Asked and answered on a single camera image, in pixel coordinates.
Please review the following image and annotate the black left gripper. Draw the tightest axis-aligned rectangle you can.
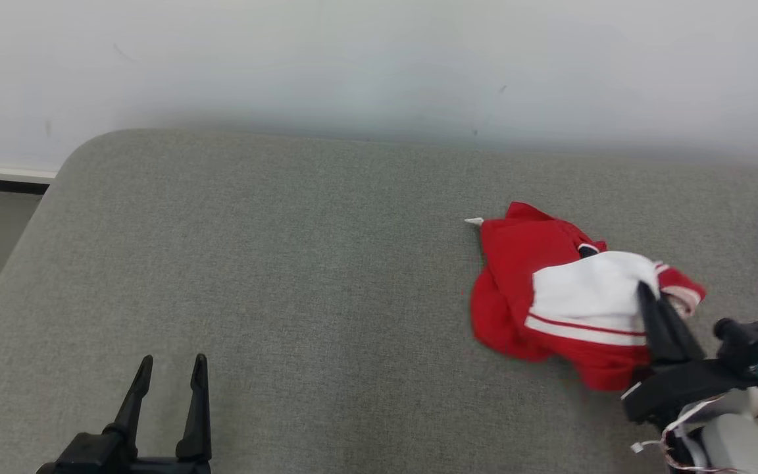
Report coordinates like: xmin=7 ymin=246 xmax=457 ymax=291
xmin=36 ymin=354 xmax=212 ymax=474

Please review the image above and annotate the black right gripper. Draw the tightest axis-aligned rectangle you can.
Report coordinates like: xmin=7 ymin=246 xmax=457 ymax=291
xmin=621 ymin=282 xmax=758 ymax=425

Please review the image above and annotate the red and white jersey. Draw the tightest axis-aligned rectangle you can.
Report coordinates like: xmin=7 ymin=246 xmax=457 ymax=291
xmin=465 ymin=201 xmax=707 ymax=392

